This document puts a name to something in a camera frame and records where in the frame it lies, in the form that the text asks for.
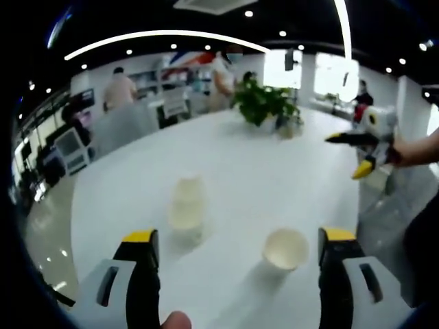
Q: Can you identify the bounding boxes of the large grey chair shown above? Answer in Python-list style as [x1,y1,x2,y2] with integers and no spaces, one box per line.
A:
[91,102,161,158]

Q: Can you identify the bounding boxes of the white wall shelves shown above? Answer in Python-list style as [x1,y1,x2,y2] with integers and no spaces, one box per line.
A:
[128,66,213,103]

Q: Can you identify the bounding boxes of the small beige pot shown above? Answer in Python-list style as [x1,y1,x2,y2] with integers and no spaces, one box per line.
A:
[276,116,301,138]

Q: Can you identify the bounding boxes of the white slatted chair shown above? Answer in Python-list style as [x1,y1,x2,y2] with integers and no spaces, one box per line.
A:
[161,88,189,119]

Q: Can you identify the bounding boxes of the black cable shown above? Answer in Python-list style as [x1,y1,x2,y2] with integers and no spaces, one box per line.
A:
[34,270,76,308]

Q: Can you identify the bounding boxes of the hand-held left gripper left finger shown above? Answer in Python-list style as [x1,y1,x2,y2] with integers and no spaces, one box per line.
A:
[75,228,163,329]

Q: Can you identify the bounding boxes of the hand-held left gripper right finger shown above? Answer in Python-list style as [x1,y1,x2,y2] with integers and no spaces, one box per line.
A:
[317,226,412,329]

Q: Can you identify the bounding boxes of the person's left hand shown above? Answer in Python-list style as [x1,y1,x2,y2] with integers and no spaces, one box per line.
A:
[161,310,193,329]

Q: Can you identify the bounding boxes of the person's dark clothing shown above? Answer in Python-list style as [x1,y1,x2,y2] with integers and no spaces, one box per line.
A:
[403,202,439,309]

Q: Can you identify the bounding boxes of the white mesh chair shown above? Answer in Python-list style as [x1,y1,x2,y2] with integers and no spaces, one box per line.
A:
[54,128,95,175]

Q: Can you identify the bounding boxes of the white table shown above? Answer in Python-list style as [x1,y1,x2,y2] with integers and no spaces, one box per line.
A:
[70,106,365,329]

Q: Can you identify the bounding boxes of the white paper cup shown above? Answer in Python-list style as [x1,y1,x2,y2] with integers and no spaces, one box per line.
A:
[167,175,207,231]
[262,228,310,273]

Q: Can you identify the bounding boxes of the green potted plant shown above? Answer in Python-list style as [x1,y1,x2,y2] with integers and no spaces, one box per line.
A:
[233,77,302,127]

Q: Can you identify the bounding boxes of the person's right hand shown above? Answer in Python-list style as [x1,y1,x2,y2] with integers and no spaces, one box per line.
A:
[390,141,416,169]

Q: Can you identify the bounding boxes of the long curved ceiling light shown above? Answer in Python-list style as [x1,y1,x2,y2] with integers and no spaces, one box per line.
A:
[63,29,272,62]
[334,0,353,69]

